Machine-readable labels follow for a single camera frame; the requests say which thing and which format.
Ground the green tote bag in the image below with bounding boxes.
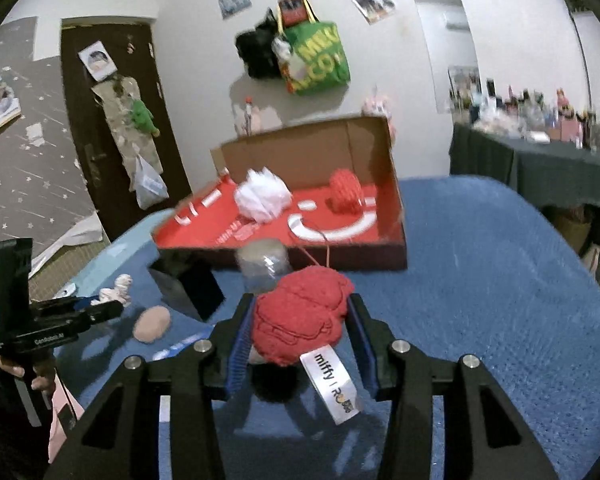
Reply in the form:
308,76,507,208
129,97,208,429
278,20,352,96

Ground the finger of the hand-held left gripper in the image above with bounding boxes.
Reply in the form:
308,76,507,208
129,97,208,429
77,300,125,326
30,296,101,317

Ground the white plastic bag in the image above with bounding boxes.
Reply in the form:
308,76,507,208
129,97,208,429
130,154,170,210

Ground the tan bag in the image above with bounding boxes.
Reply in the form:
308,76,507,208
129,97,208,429
550,205,593,251

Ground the cardboard box red inside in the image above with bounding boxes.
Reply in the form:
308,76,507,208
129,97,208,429
151,115,408,272

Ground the blue blanket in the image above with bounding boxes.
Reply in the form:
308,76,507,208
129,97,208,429
67,176,600,480

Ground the white plastic sheet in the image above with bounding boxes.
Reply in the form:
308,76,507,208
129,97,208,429
27,210,106,281

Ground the dark brown door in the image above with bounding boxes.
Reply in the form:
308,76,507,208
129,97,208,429
60,17,193,241

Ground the black bag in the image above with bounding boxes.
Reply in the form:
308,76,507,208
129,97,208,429
235,7,283,80

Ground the person's left hand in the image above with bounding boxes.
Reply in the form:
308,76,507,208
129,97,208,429
0,354,57,397

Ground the person's left forearm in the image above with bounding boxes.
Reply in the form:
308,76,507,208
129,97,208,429
46,384,87,465

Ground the dark flat square pad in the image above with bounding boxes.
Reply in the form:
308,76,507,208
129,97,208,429
147,255,227,322

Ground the cluster of cosmetics bottles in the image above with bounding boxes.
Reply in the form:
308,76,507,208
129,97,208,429
450,65,600,161

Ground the black pompom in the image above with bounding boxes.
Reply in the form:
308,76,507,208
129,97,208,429
250,360,306,407

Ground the red crochet pouch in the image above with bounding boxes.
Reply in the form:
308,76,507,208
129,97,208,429
328,168,366,215

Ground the green plush toy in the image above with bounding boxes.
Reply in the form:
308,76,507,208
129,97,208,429
130,99,161,137

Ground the door handle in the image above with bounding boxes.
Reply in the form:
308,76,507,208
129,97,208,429
82,140,103,181

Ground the white knotted cloth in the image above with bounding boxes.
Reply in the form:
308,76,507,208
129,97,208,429
100,273,133,308

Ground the white mesh bath pouf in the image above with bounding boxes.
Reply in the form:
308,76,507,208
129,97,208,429
234,169,293,224

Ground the red plush toy white label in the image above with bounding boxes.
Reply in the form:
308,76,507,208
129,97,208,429
250,265,363,426

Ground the photo sheet on door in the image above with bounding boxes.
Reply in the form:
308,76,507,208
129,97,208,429
78,40,117,81

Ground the red and yellow bag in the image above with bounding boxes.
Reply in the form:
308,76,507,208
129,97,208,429
276,0,321,28

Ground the white plush bag charm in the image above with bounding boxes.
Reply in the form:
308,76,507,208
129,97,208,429
272,35,296,63

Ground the clear glass jar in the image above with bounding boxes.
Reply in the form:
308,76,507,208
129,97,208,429
236,240,292,295

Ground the dark green tablecloth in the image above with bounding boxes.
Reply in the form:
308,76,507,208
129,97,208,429
449,122,600,208

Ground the paper hanging organiser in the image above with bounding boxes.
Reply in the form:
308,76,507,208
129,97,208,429
91,74,163,176

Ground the light blue bed sheet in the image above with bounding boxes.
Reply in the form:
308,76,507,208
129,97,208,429
27,207,176,311

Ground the wall calendar with photo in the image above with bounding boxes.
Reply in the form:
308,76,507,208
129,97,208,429
0,82,22,131

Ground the beige round sponge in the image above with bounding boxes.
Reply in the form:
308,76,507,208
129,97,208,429
132,306,172,344

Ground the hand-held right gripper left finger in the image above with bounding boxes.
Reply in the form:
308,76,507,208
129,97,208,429
45,292,256,480

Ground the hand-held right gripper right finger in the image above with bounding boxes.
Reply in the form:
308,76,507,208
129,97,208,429
347,292,561,480

